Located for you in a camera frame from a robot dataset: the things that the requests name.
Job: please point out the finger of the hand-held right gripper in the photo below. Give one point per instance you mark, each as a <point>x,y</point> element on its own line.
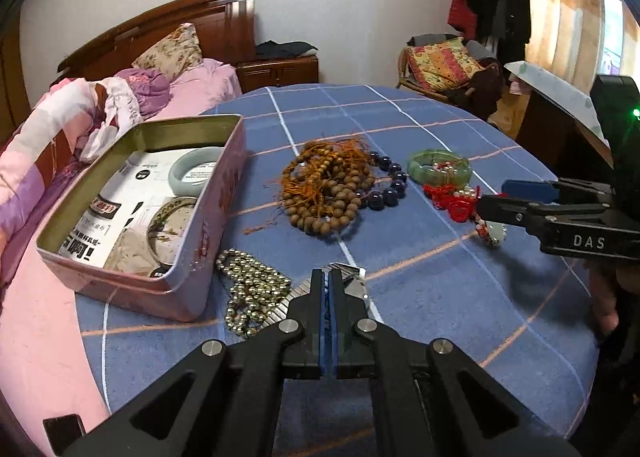
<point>527,188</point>
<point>505,209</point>

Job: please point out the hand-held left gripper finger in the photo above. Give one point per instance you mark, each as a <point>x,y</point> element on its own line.
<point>324,307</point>
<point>334,307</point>

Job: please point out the silver metal watch band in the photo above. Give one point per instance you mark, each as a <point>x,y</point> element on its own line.
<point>356,287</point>

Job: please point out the pink tin box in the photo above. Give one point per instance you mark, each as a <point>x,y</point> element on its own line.
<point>150,297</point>

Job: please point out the person's right hand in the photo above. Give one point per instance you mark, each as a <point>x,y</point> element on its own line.
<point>604,297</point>

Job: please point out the blue plaid tablecloth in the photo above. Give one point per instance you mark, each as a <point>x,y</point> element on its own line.
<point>450,287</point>

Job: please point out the desk with grey top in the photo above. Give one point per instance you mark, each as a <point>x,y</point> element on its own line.
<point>550,87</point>

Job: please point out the dark clothes on chair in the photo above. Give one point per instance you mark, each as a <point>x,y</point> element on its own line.
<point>482,87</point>

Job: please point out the colourful patterned cushion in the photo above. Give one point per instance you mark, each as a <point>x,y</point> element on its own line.
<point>440,62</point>

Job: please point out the rattan chair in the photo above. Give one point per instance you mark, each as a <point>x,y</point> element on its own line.
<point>407,79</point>

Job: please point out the beige patterned curtain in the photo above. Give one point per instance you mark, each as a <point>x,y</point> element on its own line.
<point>560,12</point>

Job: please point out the thin beaded bangle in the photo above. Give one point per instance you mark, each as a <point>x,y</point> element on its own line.
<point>172,202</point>

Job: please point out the window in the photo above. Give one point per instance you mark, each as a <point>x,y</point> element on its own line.
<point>620,27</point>

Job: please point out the hanging red garment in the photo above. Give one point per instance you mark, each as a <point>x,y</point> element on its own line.
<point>460,7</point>

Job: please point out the pale green jade bangle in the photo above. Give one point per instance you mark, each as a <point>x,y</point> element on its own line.
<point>180,172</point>

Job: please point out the printed paper leaflet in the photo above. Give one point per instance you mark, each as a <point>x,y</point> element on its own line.
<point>125,197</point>

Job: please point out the wooden nightstand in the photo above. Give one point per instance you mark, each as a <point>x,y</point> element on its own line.
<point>280,74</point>

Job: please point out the dark folded cloth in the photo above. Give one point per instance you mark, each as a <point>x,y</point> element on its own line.
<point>285,49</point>

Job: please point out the purple garment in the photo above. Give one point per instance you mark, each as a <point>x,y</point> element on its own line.
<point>150,87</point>

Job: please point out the bed with pink sheet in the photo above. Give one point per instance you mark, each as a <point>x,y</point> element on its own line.
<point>45,337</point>

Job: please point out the white patterned cloth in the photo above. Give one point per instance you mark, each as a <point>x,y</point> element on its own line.
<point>117,107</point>

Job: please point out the black flat object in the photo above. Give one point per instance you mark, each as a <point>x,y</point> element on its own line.
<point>64,433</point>

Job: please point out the floral pillow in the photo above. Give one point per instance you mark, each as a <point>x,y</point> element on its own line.
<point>170,52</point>

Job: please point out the wooden headboard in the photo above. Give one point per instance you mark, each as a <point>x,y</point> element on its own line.
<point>210,22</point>

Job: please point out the pink patchwork quilt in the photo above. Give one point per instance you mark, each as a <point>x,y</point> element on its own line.
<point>30,147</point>

